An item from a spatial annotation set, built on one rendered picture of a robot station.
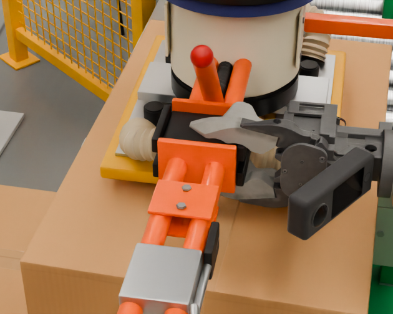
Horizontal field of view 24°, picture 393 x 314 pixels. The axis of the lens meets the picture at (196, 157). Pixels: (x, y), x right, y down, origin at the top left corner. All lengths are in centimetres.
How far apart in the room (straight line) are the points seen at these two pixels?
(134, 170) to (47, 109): 192
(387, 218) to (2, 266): 73
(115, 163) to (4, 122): 185
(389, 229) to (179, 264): 104
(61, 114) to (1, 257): 137
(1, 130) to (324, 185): 213
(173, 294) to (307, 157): 23
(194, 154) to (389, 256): 97
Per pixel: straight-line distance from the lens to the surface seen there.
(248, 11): 105
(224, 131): 92
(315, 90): 122
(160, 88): 122
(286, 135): 92
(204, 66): 90
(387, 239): 182
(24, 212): 177
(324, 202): 88
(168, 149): 93
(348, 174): 90
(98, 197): 115
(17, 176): 276
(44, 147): 286
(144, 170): 112
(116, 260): 106
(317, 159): 93
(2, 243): 171
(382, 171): 93
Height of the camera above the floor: 167
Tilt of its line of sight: 37 degrees down
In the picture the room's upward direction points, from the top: straight up
